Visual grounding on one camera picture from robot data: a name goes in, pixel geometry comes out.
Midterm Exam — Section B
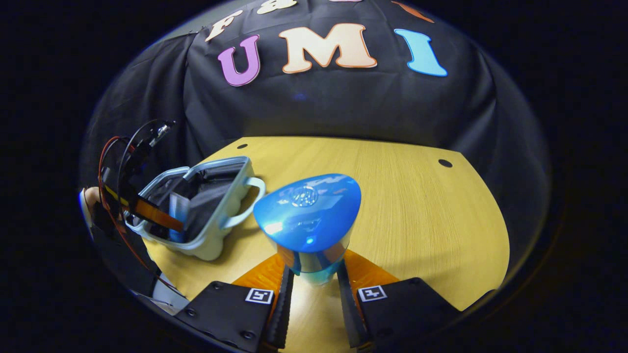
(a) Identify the red cable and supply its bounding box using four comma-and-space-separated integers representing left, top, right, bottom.
98, 136, 170, 287

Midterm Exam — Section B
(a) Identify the blue-green skincare tube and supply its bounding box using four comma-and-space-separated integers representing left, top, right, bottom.
168, 193, 191, 243

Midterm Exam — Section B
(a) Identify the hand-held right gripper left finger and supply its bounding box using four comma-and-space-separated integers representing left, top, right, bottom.
175, 252, 296, 353

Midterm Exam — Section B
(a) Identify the light blue suitcase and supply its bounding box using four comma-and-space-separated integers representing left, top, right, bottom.
124, 156, 266, 261

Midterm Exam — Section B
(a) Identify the blue cap clear bottle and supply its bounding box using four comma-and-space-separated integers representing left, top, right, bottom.
253, 173, 362, 286

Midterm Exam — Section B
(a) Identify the black backdrop cloth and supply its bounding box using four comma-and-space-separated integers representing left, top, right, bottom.
81, 0, 550, 275

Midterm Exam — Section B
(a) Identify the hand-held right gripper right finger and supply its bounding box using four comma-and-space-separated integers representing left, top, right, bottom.
336, 249, 463, 353

